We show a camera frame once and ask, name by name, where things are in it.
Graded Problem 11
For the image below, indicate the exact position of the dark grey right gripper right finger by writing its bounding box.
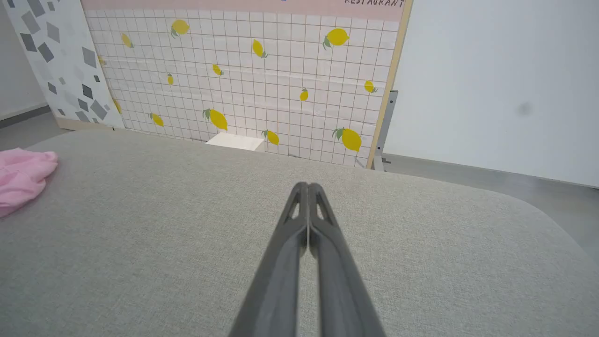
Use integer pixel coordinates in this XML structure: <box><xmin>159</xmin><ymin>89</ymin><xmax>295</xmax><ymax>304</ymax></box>
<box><xmin>307</xmin><ymin>183</ymin><xmax>387</xmax><ymax>337</ymax></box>

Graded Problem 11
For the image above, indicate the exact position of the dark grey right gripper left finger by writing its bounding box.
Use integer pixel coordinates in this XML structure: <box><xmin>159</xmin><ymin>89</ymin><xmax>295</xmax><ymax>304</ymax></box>
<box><xmin>228</xmin><ymin>182</ymin><xmax>309</xmax><ymax>337</ymax></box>

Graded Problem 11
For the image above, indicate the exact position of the pink cloth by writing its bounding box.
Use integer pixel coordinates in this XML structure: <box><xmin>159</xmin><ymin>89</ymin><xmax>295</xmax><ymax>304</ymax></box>
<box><xmin>0</xmin><ymin>147</ymin><xmax>59</xmax><ymax>219</ymax></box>

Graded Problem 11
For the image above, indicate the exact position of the grey fabric sofa cushion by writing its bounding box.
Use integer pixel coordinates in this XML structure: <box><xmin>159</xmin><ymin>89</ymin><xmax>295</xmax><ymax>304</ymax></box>
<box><xmin>0</xmin><ymin>129</ymin><xmax>599</xmax><ymax>337</ymax></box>

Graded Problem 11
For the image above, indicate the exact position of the white rectangular box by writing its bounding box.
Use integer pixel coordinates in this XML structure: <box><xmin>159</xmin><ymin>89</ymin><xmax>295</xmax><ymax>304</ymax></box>
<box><xmin>205</xmin><ymin>132</ymin><xmax>265</xmax><ymax>152</ymax></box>

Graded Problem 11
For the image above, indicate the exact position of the metal panel support stand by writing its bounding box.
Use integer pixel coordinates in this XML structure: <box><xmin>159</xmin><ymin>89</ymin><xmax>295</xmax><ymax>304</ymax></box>
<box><xmin>373</xmin><ymin>89</ymin><xmax>399</xmax><ymax>172</ymax></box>

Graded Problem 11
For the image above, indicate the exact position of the lemon print tiled backdrop panel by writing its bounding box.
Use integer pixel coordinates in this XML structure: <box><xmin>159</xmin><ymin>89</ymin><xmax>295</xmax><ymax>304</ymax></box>
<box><xmin>80</xmin><ymin>0</ymin><xmax>414</xmax><ymax>169</ymax></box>

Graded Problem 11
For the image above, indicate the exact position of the grey terrazzo print panel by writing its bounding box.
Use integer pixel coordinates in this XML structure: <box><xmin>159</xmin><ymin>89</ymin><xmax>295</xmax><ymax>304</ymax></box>
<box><xmin>4</xmin><ymin>0</ymin><xmax>125</xmax><ymax>131</ymax></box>

